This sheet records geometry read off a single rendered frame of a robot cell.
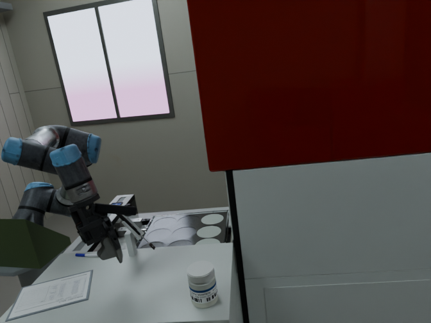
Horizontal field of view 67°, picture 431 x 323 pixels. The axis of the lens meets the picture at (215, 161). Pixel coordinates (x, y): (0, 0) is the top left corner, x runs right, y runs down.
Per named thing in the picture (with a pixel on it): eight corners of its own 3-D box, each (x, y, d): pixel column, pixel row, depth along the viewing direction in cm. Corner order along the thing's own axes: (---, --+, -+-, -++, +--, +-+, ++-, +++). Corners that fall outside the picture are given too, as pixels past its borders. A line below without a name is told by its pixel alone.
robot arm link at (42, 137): (40, 116, 133) (6, 130, 88) (68, 125, 137) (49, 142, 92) (33, 143, 134) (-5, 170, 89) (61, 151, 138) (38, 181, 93)
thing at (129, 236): (147, 250, 112) (140, 215, 109) (144, 256, 109) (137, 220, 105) (131, 251, 113) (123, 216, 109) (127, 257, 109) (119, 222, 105)
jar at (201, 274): (219, 289, 88) (215, 259, 85) (217, 308, 81) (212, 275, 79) (193, 291, 89) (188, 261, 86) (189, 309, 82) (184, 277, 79)
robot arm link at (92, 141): (52, 197, 167) (69, 120, 133) (82, 204, 172) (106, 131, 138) (45, 216, 158) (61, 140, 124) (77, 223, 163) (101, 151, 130)
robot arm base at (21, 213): (-2, 225, 144) (6, 204, 148) (21, 234, 157) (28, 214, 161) (28, 226, 141) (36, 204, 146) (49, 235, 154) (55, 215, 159)
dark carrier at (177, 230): (227, 212, 149) (227, 211, 149) (223, 254, 117) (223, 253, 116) (154, 218, 153) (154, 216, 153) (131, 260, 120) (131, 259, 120)
